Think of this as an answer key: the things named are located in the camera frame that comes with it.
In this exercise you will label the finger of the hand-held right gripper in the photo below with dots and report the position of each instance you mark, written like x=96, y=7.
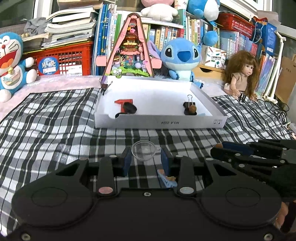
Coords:
x=231, y=157
x=235, y=147

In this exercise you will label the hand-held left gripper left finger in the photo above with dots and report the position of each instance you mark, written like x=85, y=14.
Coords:
x=127, y=162

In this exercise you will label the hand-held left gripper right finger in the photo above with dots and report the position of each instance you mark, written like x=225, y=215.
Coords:
x=165, y=162

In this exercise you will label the brown wooden nut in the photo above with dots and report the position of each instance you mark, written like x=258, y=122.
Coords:
x=192, y=108
x=218, y=145

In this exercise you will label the clear plastic round lid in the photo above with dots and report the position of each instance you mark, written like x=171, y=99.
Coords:
x=143, y=151

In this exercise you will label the orange angled plastic piece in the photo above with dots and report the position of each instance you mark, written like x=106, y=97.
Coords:
x=122, y=102

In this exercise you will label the black binder clip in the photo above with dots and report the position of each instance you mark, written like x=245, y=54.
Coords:
x=187, y=105

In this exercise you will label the white cardboard box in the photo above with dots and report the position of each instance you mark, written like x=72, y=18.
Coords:
x=157, y=95

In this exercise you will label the person's right hand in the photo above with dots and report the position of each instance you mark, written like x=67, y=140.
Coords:
x=281, y=215

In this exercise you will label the brown haired doll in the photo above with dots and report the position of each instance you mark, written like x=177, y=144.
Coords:
x=242, y=71

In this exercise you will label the wooden drawer box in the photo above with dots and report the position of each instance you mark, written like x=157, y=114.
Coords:
x=211, y=70

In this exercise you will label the row of colourful folders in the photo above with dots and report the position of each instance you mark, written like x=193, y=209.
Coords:
x=266, y=71

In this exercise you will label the black white plaid blanket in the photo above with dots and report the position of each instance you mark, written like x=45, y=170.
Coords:
x=50, y=129

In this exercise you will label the brown cardboard panel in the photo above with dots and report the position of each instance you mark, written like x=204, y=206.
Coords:
x=288, y=78

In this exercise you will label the white metal stand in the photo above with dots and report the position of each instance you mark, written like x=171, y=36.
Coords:
x=276, y=69

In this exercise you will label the pencil patterned box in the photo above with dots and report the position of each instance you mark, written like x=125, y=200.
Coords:
x=214, y=55

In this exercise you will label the shelf row of colourful books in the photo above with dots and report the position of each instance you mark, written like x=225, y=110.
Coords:
x=238, y=44

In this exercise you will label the blue alien plush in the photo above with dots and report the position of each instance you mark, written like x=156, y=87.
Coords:
x=180, y=55

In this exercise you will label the triangular miniature dollhouse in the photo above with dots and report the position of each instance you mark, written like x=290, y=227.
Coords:
x=131, y=51

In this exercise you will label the pink fuzzy blanket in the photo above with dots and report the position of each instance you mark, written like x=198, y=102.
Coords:
x=46, y=84

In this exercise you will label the red plastic crate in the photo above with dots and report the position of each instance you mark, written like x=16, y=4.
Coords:
x=71, y=56

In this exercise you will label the blue gift bag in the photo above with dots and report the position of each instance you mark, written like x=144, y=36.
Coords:
x=264, y=31

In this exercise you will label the red plastic basket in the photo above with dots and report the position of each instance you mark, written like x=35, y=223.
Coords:
x=235, y=24

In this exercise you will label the row of tall blue books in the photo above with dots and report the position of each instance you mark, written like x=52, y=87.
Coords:
x=106, y=30

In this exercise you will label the blue white plush toy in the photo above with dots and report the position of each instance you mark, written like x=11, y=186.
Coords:
x=208, y=9

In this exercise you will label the stack of worn books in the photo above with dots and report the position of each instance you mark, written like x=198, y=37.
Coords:
x=69, y=25

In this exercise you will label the blue robot cat plush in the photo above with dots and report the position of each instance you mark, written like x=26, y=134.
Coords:
x=10, y=67

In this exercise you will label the pink plush toy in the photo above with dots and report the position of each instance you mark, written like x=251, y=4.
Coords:
x=157, y=2

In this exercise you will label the grey crumpled cloth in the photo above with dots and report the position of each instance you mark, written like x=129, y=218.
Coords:
x=35, y=25

